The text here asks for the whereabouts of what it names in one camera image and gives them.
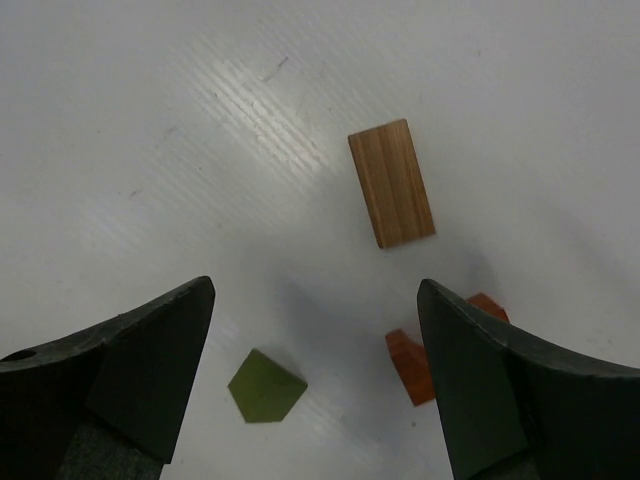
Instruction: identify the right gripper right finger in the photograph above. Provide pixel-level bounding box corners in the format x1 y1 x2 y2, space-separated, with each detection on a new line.
417 279 639 479

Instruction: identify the light brown rectangular block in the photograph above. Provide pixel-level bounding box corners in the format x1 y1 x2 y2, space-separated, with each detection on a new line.
348 119 436 249

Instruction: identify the orange arch block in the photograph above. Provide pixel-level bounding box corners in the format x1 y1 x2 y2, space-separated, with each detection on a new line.
385 293 510 407

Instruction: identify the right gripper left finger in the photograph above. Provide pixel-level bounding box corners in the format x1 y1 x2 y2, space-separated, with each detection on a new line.
1 276 215 479

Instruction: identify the green house-shaped block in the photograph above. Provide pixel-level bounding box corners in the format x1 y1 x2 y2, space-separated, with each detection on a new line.
228 349 308 424

